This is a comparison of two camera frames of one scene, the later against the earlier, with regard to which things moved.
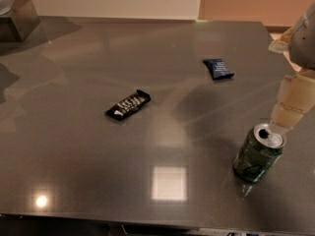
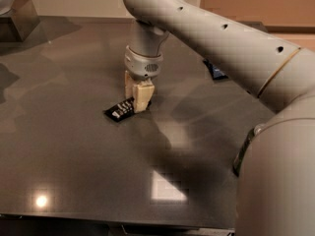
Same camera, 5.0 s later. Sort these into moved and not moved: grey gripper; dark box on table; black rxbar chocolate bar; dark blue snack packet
Moved: grey gripper
Not moved: dark blue snack packet; dark box on table; black rxbar chocolate bar
